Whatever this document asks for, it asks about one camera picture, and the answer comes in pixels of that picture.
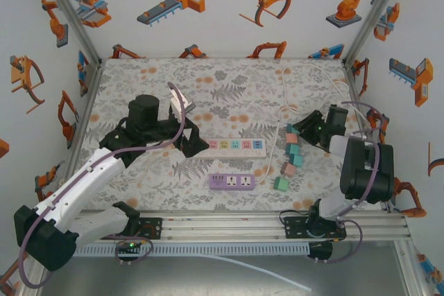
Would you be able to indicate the white six-socket power strip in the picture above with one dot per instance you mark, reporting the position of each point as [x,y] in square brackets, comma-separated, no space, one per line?
[239,154]

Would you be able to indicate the purple power strip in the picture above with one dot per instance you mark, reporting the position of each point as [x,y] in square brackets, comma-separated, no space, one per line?
[232,181]

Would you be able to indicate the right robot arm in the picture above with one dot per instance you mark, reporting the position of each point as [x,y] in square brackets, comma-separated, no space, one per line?
[357,178]

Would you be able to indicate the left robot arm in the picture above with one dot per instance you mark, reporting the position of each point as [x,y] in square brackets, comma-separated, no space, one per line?
[45,240]

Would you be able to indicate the floral patterned table mat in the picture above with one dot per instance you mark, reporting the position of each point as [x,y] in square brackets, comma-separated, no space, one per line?
[236,109]

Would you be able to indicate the small black connector box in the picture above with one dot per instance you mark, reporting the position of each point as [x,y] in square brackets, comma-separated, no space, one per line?
[320,251]

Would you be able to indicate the small circuit board green light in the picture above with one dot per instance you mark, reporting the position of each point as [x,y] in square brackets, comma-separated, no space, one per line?
[128,245]

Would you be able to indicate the thin white tube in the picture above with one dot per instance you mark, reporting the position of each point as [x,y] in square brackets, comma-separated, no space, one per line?
[293,283]

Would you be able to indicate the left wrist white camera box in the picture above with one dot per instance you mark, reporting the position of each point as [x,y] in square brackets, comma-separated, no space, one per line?
[180,102]

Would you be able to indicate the aluminium side rail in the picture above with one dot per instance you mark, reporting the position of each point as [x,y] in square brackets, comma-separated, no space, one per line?
[85,105]
[356,91]

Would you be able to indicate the aluminium frame rail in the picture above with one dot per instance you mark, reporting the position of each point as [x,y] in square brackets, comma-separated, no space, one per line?
[225,230]

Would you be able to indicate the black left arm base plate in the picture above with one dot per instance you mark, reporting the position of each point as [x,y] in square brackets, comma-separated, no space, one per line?
[152,228]

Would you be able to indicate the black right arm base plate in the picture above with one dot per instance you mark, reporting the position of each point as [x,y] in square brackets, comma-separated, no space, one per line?
[295,228]

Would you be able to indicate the aluminium frame post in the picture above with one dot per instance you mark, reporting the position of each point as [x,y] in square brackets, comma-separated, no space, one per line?
[70,11]
[375,11]

